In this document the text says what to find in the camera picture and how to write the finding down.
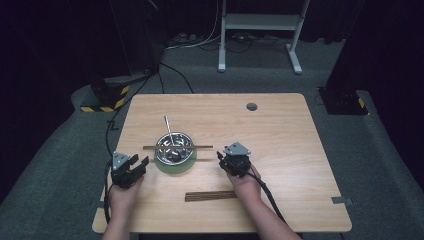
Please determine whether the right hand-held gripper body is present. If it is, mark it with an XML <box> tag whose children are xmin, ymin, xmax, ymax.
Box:
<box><xmin>222</xmin><ymin>142</ymin><xmax>252</xmax><ymax>178</ymax></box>

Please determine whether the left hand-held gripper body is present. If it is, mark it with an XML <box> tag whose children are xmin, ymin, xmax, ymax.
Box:
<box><xmin>110</xmin><ymin>151</ymin><xmax>143</xmax><ymax>190</ymax></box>

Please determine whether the single brown chopstick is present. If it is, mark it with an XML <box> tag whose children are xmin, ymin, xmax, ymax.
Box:
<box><xmin>142</xmin><ymin>144</ymin><xmax>214</xmax><ymax>151</ymax></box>

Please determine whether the row of brown wooden chopsticks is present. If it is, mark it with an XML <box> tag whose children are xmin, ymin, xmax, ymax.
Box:
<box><xmin>184</xmin><ymin>190</ymin><xmax>239</xmax><ymax>203</ymax></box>

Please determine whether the steel bowl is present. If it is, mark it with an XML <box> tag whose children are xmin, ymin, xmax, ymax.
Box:
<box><xmin>154</xmin><ymin>131</ymin><xmax>195</xmax><ymax>166</ymax></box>

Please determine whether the person's left hand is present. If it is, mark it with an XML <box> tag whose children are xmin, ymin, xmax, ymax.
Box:
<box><xmin>107</xmin><ymin>175</ymin><xmax>145</xmax><ymax>216</ymax></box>

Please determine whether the person's right hand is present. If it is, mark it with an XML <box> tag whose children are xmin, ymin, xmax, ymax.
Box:
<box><xmin>227</xmin><ymin>164</ymin><xmax>263</xmax><ymax>205</ymax></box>

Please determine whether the metal spoon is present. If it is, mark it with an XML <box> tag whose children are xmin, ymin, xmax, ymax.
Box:
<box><xmin>163</xmin><ymin>115</ymin><xmax>181</xmax><ymax>159</ymax></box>

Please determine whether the black yellow striped stand base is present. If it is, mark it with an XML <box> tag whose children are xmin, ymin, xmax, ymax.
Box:
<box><xmin>80</xmin><ymin>73</ymin><xmax>131</xmax><ymax>114</ymax></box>

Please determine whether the power strip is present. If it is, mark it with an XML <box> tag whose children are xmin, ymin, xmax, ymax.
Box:
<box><xmin>167</xmin><ymin>32</ymin><xmax>202</xmax><ymax>47</ymax></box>

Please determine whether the white metal stand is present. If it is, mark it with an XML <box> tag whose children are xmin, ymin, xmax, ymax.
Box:
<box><xmin>217</xmin><ymin>0</ymin><xmax>311</xmax><ymax>75</ymax></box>

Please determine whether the left hand-held gripper cable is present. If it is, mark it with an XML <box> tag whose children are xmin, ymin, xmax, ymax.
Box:
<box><xmin>103</xmin><ymin>159</ymin><xmax>115</xmax><ymax>225</ymax></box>

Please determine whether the hand-held gripper cable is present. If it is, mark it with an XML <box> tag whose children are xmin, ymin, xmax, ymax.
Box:
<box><xmin>248</xmin><ymin>171</ymin><xmax>288</xmax><ymax>225</ymax></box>
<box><xmin>103</xmin><ymin>159</ymin><xmax>115</xmax><ymax>225</ymax></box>

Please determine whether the black floor cable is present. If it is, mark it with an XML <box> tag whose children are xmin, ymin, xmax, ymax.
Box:
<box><xmin>105</xmin><ymin>61</ymin><xmax>195</xmax><ymax>160</ymax></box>

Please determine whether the right hand-held gripper cable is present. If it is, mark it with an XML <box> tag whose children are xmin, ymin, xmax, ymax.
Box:
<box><xmin>248</xmin><ymin>171</ymin><xmax>288</xmax><ymax>225</ymax></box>

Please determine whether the white floor cable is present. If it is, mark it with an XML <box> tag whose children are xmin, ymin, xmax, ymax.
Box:
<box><xmin>164</xmin><ymin>0</ymin><xmax>223</xmax><ymax>51</ymax></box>

